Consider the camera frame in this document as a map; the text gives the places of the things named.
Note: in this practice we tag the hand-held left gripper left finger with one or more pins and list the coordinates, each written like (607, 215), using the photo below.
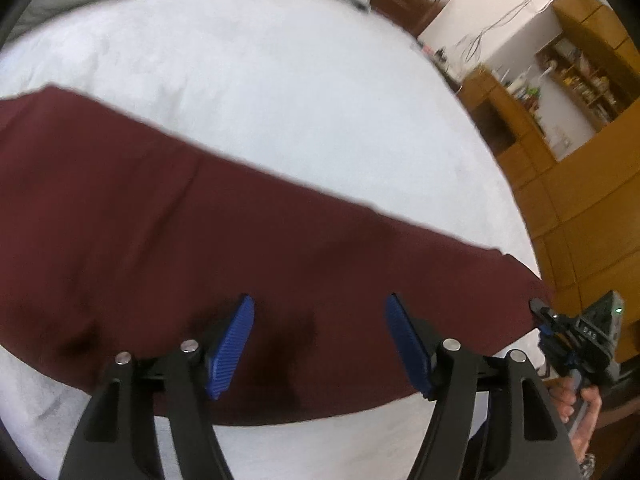
(232, 345)

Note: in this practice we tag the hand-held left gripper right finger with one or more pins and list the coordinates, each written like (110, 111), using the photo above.
(407, 345)

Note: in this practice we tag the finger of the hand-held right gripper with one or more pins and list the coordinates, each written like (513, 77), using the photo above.
(542, 310)

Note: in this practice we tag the maroon pants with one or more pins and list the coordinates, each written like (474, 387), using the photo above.
(150, 235)

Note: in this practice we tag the person's right hand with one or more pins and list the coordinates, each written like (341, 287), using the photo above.
(582, 420)

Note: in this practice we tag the wooden desk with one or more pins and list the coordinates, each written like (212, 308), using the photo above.
(500, 120)

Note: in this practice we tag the white bottle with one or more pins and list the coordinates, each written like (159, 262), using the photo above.
(520, 82)

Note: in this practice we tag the bed with pale sheet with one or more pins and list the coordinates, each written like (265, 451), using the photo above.
(275, 85)

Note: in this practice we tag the wooden nightstand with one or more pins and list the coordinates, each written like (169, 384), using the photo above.
(442, 65)

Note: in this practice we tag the wooden wall shelf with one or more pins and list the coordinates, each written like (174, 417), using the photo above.
(585, 70)

